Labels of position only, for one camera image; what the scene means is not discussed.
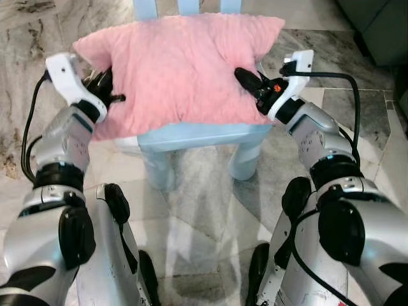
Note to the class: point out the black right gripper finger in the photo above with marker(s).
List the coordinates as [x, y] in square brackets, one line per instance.
[247, 79]

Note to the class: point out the pink fluffy pillow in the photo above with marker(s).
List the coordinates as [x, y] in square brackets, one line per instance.
[178, 70]

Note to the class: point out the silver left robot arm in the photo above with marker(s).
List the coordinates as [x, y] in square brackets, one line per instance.
[60, 137]

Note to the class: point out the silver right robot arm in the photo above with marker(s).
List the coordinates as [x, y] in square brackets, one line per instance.
[319, 137]

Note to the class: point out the grey green sofa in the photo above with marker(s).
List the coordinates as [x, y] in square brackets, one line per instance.
[376, 25]

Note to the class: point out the light blue plastic chair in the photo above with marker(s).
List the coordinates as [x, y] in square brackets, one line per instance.
[191, 136]

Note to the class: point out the silver left robot leg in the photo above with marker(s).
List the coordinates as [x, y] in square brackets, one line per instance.
[108, 255]

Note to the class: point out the silver robot leg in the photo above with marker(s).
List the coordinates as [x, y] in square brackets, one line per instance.
[108, 255]
[299, 268]

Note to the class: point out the silver right robot leg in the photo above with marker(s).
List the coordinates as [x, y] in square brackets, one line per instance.
[299, 268]

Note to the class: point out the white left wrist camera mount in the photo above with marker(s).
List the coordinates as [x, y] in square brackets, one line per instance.
[64, 70]

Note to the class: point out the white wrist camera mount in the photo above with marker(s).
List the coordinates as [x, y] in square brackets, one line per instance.
[64, 70]
[299, 64]

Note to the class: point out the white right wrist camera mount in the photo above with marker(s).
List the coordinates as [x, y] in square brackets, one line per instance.
[299, 64]

